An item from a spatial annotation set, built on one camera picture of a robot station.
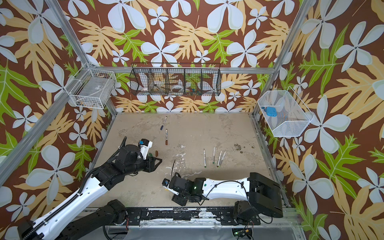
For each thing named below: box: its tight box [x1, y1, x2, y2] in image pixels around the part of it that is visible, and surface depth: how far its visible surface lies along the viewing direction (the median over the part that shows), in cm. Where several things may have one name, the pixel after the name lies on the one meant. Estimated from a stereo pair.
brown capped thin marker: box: [165, 128, 168, 146], surface depth 107 cm
